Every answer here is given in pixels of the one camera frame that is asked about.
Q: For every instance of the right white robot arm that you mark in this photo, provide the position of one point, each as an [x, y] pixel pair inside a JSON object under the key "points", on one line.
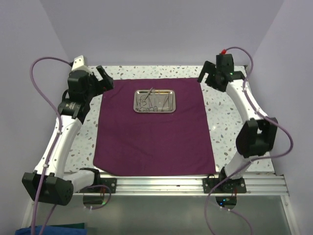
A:
{"points": [[257, 135]]}

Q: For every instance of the steel scissors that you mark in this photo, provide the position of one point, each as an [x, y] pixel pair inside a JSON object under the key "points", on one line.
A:
{"points": [[141, 105]]}

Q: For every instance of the purple surgical cloth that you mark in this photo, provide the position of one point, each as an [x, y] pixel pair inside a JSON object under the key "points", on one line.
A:
{"points": [[172, 144]]}

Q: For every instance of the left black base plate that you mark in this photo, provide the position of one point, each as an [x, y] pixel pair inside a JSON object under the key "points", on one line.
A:
{"points": [[102, 185]]}

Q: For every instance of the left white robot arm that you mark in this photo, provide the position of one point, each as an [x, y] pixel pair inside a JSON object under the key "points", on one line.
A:
{"points": [[47, 183]]}

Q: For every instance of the steel instrument tray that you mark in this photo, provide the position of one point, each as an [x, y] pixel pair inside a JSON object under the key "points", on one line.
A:
{"points": [[155, 100]]}

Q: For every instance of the green cloth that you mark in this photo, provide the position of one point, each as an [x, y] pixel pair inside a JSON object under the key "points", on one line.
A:
{"points": [[75, 225]]}

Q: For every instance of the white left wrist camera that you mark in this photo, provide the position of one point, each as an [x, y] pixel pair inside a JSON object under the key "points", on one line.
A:
{"points": [[79, 64]]}

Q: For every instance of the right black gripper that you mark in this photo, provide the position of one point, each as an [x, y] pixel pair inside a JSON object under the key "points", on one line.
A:
{"points": [[208, 67]]}

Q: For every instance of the blue cloth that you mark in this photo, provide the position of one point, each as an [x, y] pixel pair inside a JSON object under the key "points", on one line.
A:
{"points": [[51, 230]]}

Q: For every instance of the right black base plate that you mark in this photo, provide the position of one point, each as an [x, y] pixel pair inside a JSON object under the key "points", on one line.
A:
{"points": [[230, 186]]}

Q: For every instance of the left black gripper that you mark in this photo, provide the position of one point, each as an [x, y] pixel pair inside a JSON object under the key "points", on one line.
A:
{"points": [[104, 84]]}

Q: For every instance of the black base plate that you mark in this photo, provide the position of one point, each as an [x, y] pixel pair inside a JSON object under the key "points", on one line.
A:
{"points": [[102, 185], [230, 186]]}

